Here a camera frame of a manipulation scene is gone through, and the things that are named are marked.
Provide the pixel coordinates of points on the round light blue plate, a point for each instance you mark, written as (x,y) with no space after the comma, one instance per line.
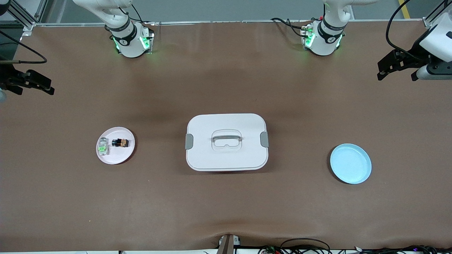
(351,164)

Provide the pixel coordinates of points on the metal table edge bracket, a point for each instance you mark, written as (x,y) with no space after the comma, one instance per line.
(227,245)

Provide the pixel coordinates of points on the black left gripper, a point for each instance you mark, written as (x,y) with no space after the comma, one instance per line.
(411,57)

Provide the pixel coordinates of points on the round pink plate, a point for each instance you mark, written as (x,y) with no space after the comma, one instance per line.
(118,157)

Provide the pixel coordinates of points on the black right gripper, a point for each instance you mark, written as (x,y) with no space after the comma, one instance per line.
(7,78)

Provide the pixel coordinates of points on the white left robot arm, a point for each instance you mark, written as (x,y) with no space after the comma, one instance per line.
(326,38)

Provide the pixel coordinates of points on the white lidded storage box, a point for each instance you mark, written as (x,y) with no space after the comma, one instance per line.
(226,155)

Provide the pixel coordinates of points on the aluminium frame profile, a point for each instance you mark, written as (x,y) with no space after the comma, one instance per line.
(24,17)

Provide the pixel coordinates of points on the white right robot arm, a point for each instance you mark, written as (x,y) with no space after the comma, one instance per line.
(127,38)

